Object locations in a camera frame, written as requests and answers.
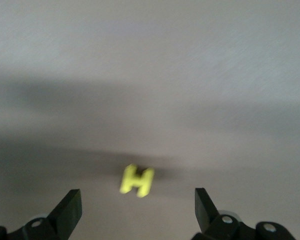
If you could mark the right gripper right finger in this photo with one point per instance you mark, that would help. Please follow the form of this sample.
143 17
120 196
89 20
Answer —
210 215

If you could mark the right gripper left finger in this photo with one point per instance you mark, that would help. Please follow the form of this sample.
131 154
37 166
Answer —
62 215

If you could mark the yellow foam letter H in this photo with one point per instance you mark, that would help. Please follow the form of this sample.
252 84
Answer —
136 181

